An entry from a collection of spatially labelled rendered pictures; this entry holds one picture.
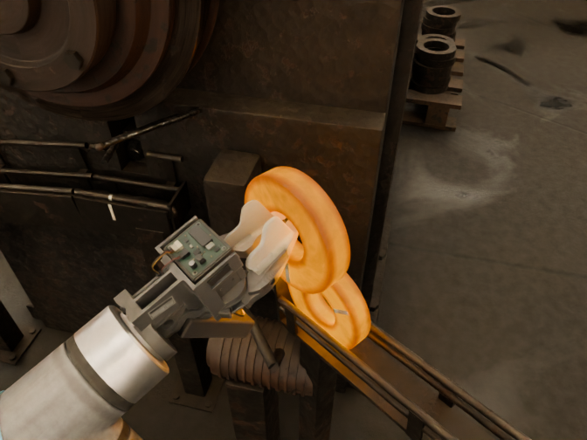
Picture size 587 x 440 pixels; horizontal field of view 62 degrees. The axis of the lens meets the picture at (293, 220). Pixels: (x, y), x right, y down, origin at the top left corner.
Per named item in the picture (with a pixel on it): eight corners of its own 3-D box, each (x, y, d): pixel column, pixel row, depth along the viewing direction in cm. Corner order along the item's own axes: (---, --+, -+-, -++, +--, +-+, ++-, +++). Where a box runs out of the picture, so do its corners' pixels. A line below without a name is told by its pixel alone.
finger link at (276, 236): (311, 197, 50) (244, 256, 48) (321, 230, 55) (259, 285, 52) (292, 182, 52) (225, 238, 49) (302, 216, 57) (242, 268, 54)
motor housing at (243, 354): (242, 418, 133) (223, 295, 97) (321, 437, 129) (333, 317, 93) (226, 467, 124) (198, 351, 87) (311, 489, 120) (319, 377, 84)
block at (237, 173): (232, 237, 105) (221, 143, 89) (268, 243, 104) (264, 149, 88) (215, 273, 98) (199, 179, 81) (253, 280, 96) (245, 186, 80)
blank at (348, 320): (325, 331, 83) (311, 342, 82) (288, 251, 80) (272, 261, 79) (387, 347, 70) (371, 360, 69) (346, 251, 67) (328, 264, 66)
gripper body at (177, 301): (243, 250, 46) (140, 340, 43) (266, 292, 53) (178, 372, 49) (198, 209, 50) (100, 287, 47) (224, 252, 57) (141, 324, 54)
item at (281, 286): (310, 299, 87) (307, 253, 80) (312, 300, 86) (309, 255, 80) (278, 321, 83) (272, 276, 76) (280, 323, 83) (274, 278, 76)
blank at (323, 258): (257, 146, 58) (234, 156, 57) (352, 194, 49) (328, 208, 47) (270, 247, 68) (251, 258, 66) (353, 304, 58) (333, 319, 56)
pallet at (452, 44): (224, 99, 262) (216, 16, 232) (270, 39, 319) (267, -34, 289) (454, 132, 238) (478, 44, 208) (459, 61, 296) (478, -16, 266)
